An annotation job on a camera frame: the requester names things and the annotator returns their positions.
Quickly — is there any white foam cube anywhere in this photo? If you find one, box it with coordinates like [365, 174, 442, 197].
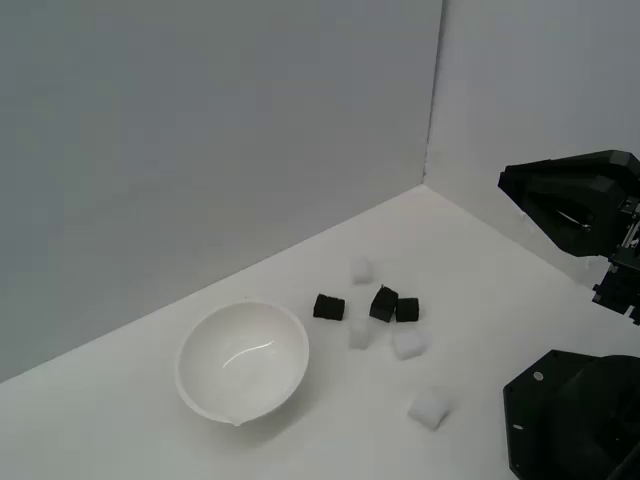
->
[391, 329, 430, 360]
[406, 385, 451, 431]
[348, 256, 375, 285]
[348, 319, 374, 350]

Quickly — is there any white ceramic bowl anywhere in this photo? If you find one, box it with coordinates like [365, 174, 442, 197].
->
[174, 298, 310, 428]

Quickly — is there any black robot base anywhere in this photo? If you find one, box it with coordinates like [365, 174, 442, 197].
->
[501, 348, 640, 480]

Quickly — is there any black foam cube with slit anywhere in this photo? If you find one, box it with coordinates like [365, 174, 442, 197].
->
[369, 284, 399, 323]

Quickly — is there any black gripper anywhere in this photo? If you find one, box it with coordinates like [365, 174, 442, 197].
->
[498, 149, 640, 326]

